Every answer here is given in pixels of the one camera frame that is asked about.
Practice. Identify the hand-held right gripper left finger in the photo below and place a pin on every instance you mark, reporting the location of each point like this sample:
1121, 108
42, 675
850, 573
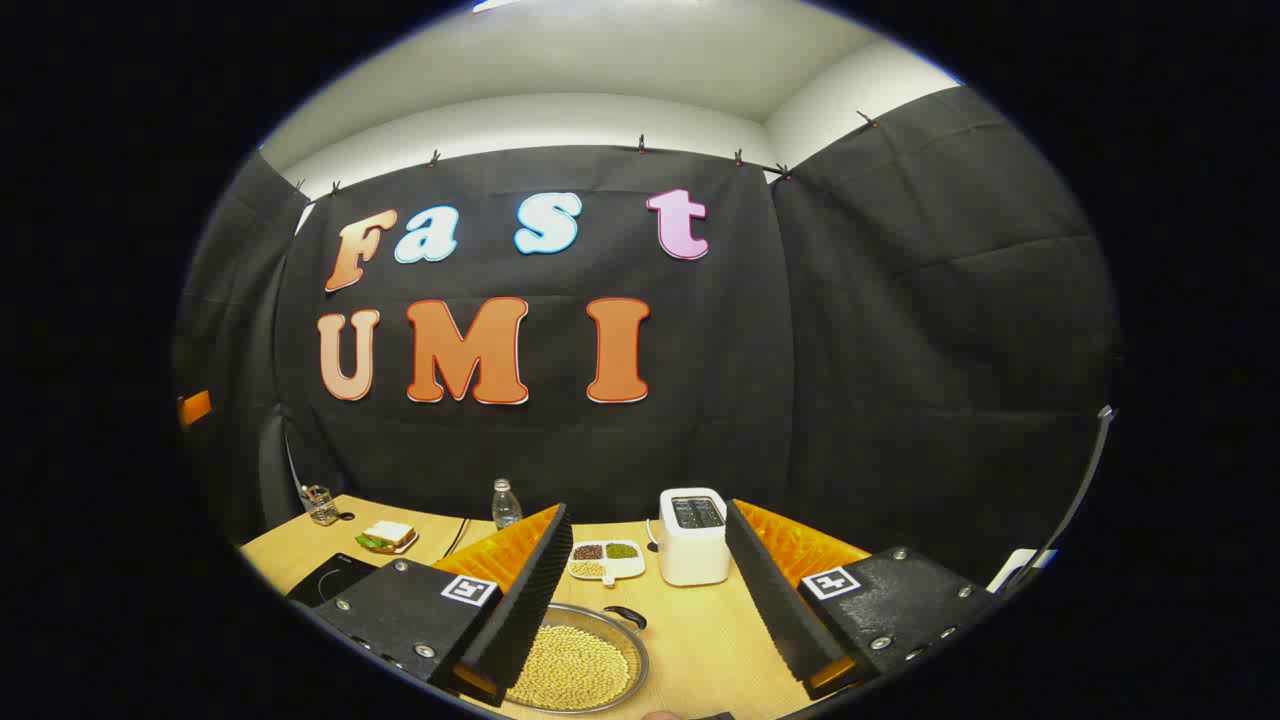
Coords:
530, 600

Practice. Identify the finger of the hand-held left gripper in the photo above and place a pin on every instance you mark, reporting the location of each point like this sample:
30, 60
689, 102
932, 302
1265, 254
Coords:
195, 408

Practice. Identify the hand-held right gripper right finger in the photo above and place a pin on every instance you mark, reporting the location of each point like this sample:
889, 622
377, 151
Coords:
770, 600

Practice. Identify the pile of yellow soybeans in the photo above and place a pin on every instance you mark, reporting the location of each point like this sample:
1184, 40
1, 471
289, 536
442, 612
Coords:
575, 668

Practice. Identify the black induction cooktop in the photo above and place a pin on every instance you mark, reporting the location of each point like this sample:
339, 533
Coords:
330, 580

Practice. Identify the white divided dish of beans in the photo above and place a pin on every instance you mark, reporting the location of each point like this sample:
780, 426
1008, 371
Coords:
606, 560

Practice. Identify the white toaster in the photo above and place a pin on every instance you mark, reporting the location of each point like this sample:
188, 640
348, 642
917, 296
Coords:
692, 550

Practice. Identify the clear plastic water bottle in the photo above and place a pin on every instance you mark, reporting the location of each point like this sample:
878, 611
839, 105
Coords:
506, 508

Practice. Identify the sandwich on white plate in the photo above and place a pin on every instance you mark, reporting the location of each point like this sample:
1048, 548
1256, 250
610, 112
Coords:
388, 536

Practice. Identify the small clear holder with sticks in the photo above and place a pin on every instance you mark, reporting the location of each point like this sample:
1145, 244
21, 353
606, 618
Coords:
321, 506

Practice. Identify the white flat object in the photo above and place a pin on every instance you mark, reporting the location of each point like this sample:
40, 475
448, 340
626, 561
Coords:
1015, 568

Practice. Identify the grey metal pole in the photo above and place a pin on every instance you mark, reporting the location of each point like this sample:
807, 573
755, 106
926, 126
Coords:
1085, 480

